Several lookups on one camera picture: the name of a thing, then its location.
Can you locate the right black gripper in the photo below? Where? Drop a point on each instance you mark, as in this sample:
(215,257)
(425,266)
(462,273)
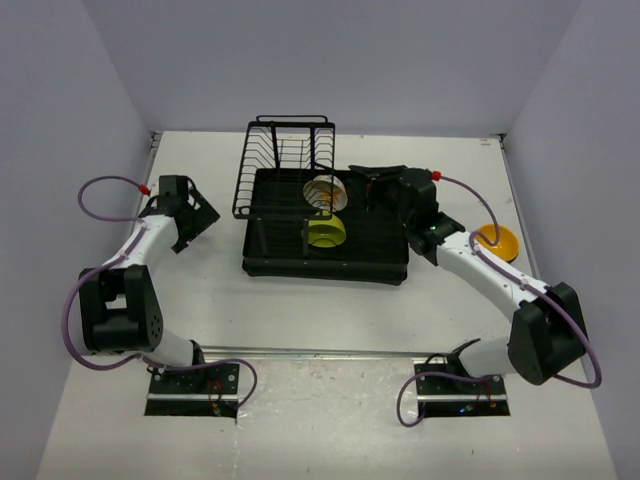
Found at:
(386,177)

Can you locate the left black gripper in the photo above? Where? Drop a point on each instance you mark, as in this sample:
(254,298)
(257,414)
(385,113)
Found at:
(203,218)

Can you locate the yellow floral white bowl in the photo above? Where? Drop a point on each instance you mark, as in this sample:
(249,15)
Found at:
(326,192)

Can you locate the lime green bowl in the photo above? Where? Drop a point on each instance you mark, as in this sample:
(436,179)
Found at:
(326,230)

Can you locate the orange bowl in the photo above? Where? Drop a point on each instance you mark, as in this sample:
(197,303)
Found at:
(500,241)

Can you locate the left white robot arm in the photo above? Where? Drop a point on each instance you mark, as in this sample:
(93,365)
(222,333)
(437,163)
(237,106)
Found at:
(119,310)

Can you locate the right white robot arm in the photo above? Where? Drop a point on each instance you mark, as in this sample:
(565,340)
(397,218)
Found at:
(547,329)

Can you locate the black plastic drain tray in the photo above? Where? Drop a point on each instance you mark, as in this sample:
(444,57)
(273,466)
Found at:
(375,249)

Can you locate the black wire dish rack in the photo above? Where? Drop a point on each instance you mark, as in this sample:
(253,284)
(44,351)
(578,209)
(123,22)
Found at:
(279,155)

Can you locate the metal table rail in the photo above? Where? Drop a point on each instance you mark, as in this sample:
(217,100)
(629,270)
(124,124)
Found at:
(307,353)

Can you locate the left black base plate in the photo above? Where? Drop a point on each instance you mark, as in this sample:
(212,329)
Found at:
(209,392)

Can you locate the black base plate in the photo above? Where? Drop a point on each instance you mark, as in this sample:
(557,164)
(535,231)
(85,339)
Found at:
(439,397)
(209,392)

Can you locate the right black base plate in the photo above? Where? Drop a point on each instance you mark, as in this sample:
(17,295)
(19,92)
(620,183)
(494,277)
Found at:
(439,397)

